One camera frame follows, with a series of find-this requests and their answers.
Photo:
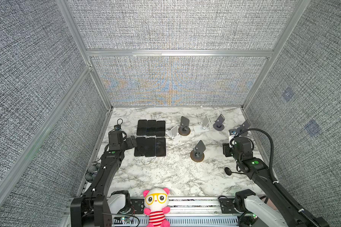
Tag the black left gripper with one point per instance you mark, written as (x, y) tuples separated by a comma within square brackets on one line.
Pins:
[(130, 144)]

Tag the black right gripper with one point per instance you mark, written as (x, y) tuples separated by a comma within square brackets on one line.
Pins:
[(226, 149)]

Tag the black smartphone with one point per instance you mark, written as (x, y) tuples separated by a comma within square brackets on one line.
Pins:
[(160, 149), (150, 147), (140, 147), (141, 128), (160, 129), (151, 127)]

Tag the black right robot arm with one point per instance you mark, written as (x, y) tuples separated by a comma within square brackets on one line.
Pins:
[(289, 212)]

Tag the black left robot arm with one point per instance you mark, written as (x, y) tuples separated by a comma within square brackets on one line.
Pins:
[(93, 204)]

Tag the grey round stand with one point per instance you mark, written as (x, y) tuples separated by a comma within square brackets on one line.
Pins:
[(219, 123), (244, 126)]

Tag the grey round stand far right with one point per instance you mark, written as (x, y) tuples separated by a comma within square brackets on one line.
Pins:
[(244, 126)]

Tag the empty grey wood-base stand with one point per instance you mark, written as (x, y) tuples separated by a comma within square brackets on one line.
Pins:
[(197, 154)]

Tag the white phone stand right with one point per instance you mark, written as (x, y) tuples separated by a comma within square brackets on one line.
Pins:
[(203, 126)]

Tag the white phone stand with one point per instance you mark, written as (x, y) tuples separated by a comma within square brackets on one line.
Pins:
[(173, 133), (203, 126)]

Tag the white phone stand left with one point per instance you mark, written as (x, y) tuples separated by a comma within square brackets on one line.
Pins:
[(173, 133)]

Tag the grey wood-base stand rear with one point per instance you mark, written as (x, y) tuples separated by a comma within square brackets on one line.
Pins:
[(184, 129)]

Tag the black ladle spoon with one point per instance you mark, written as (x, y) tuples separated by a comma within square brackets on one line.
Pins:
[(229, 172)]

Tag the pink white plush toy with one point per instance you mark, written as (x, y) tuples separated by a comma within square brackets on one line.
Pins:
[(156, 206)]

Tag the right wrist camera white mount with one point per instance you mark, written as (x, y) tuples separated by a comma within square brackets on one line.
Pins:
[(232, 134)]

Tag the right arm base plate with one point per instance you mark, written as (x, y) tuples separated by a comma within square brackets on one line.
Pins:
[(227, 205)]

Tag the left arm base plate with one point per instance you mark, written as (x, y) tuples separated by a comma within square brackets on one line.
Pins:
[(134, 207)]

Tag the aluminium frame corner post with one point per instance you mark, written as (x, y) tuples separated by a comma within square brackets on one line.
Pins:
[(69, 19)]

